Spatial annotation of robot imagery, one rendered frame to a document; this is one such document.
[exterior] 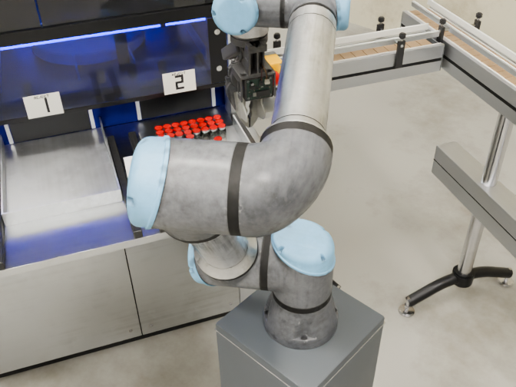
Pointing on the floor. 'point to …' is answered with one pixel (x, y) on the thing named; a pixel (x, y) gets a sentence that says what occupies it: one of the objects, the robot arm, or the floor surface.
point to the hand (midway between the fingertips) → (248, 119)
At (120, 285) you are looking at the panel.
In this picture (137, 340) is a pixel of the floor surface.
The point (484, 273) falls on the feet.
